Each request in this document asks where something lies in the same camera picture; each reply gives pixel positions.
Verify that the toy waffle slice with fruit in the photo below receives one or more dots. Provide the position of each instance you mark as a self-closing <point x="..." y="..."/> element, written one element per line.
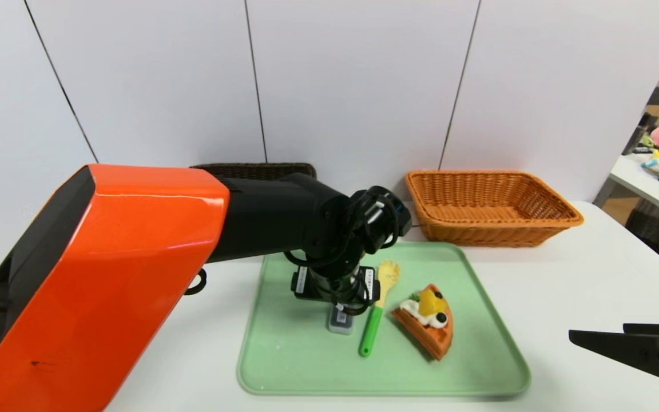
<point x="429" y="337"/>

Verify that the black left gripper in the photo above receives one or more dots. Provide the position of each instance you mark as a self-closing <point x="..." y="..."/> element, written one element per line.
<point x="334" y="286"/>

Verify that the orange wicker basket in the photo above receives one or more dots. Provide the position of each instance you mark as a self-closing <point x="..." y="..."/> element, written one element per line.
<point x="489" y="229"/>

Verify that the dark brown wicker basket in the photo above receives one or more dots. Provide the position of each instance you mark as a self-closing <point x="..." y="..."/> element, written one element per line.
<point x="261" y="170"/>

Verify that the white background table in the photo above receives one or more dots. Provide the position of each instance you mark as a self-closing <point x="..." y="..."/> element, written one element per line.
<point x="638" y="183"/>

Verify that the grey case with barcode label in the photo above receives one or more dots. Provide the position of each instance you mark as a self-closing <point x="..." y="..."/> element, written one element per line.
<point x="341" y="326"/>

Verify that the left robot arm black and orange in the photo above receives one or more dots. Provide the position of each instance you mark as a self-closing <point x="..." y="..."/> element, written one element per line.
<point x="106" y="274"/>

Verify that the light green plastic tray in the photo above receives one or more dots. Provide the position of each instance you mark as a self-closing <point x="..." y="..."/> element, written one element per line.
<point x="478" y="355"/>

